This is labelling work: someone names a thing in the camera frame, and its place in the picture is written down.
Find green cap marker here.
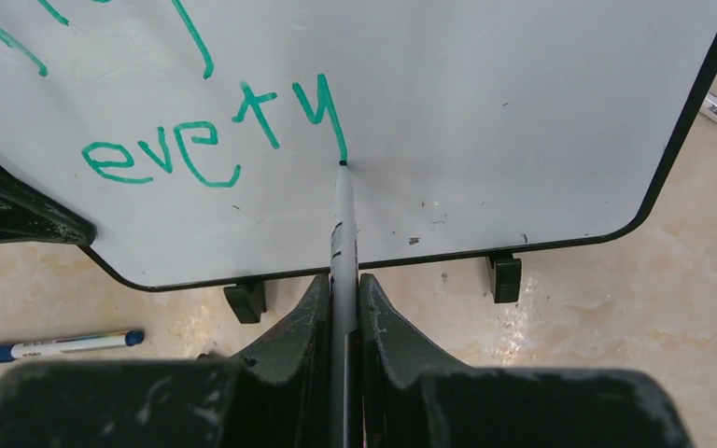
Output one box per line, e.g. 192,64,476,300
330,161,362,447

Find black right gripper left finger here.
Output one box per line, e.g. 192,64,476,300
0,274,330,447

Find white whiteboard black frame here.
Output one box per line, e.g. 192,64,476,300
0,1,717,291

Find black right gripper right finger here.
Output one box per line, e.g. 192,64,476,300
358,273,693,447

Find blue cap marker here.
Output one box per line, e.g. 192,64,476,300
0,329,145,363

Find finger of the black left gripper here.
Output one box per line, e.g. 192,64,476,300
0,166,96,246

